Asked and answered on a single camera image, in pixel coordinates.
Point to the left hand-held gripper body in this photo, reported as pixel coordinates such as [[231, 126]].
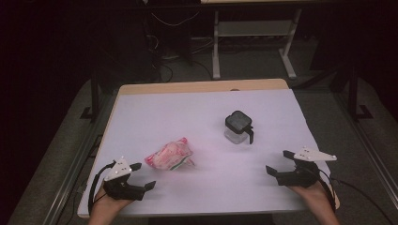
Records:
[[123, 189]]

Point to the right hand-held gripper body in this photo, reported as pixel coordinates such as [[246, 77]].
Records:
[[302, 176]]

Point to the red printed plastic bag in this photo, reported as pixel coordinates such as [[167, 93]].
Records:
[[169, 154]]

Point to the clear jar with black lid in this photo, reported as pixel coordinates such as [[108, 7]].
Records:
[[237, 123]]

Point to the person's left hand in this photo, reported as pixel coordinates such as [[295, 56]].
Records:
[[108, 204]]

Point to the person's right hand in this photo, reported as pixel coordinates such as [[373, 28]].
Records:
[[314, 197]]

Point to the black metal stand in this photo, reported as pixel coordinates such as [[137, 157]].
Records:
[[353, 93], [94, 93]]

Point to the aluminium floor rail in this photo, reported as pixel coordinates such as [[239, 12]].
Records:
[[70, 175], [366, 142]]

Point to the white metal desk frame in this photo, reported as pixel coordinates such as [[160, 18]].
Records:
[[216, 47]]

